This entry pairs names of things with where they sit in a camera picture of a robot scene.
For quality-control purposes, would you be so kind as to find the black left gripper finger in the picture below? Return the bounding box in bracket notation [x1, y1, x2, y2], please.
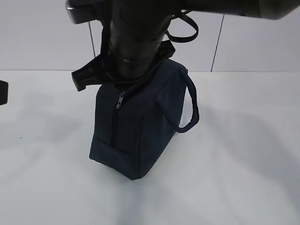
[0, 80, 8, 105]

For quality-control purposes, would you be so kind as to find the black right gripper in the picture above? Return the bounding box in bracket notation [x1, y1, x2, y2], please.
[71, 14, 171, 91]

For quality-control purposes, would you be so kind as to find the dark navy lunch bag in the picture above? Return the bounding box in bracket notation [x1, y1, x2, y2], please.
[89, 60, 199, 180]

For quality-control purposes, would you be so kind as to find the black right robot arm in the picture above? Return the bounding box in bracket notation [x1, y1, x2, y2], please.
[65, 0, 300, 91]

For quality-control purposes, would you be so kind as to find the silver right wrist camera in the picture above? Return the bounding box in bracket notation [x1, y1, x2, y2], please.
[65, 0, 105, 24]

